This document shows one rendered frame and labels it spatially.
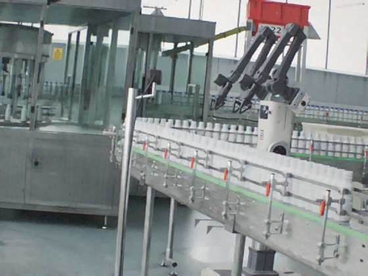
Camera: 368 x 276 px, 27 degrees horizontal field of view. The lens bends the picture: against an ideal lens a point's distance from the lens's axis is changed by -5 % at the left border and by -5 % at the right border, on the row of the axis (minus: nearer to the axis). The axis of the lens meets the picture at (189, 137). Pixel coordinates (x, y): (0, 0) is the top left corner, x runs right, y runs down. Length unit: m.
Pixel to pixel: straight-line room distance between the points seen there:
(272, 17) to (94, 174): 4.46
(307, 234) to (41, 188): 5.14
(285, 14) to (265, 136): 6.39
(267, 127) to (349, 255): 2.58
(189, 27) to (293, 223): 7.16
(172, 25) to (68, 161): 2.82
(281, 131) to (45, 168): 3.22
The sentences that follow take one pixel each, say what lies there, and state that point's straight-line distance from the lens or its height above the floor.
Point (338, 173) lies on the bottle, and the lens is 2.66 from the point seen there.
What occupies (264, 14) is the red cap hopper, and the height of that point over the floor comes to 2.59.
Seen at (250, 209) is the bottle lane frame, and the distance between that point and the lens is 3.23.
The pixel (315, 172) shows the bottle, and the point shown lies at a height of 1.14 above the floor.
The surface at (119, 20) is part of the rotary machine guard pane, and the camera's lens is 7.73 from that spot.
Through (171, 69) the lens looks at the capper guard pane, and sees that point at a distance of 9.81.
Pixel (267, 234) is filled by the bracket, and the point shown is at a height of 0.89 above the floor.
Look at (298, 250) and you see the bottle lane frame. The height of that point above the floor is 0.86.
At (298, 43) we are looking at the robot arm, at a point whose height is 1.74.
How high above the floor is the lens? 1.36
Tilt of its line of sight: 3 degrees down
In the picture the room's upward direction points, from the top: 5 degrees clockwise
